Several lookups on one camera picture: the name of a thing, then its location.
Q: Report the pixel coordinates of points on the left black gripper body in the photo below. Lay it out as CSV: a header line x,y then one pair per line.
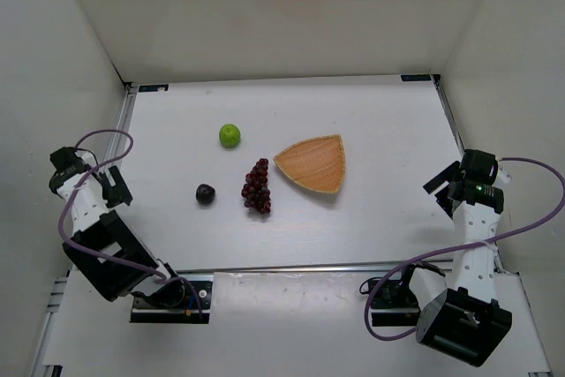
x,y
116,187

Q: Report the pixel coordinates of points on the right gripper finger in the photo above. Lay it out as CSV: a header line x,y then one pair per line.
x,y
443,177
445,203

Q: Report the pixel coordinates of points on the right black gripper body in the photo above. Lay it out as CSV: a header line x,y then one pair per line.
x,y
441,180

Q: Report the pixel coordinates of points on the dark purple fake plum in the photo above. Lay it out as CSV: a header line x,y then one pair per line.
x,y
205,194

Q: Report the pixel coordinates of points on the green fake apple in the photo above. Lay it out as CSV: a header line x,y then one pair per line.
x,y
229,135

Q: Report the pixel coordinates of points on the dark red fake grapes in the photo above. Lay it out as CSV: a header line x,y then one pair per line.
x,y
255,191

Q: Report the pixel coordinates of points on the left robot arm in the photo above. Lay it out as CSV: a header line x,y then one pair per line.
x,y
101,246

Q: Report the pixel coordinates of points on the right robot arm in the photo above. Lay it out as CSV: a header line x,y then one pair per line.
x,y
458,314

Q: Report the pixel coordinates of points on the woven wicker fruit bowl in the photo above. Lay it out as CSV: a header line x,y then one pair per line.
x,y
316,164

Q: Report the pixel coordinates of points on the right blue table label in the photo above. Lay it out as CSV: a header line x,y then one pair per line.
x,y
415,77

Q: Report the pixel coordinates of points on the blue table label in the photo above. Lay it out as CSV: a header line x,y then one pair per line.
x,y
415,77
153,88

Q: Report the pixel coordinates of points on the left blue table label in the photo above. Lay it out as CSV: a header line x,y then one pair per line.
x,y
153,88

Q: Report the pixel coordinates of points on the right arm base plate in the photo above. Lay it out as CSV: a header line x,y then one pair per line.
x,y
394,305

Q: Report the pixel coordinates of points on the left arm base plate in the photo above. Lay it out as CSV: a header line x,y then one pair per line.
x,y
194,302

